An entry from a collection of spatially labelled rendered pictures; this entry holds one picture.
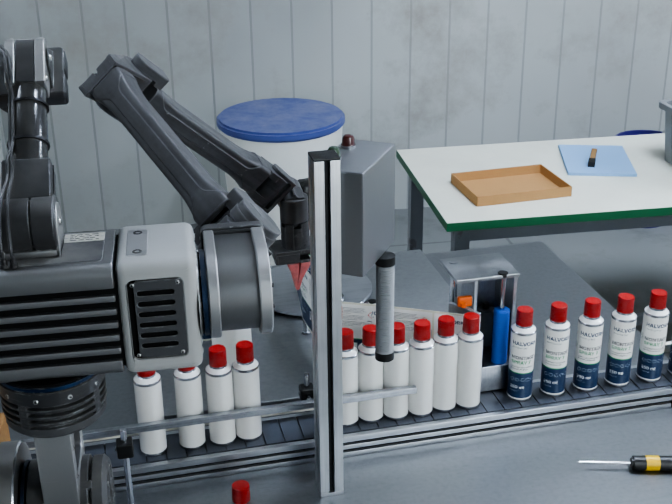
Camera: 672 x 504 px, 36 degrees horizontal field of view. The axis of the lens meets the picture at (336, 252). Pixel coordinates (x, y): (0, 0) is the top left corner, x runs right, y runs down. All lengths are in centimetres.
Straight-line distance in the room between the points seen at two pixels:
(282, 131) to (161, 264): 322
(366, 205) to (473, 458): 63
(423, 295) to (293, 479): 76
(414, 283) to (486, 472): 75
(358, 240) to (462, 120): 376
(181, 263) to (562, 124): 450
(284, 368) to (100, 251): 105
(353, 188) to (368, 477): 62
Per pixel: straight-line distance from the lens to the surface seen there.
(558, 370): 218
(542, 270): 289
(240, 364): 197
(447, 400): 211
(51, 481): 142
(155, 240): 131
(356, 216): 170
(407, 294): 260
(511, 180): 363
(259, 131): 446
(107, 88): 166
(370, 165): 171
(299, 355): 233
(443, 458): 208
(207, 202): 153
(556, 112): 560
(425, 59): 530
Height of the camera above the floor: 204
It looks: 24 degrees down
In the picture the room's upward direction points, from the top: 1 degrees counter-clockwise
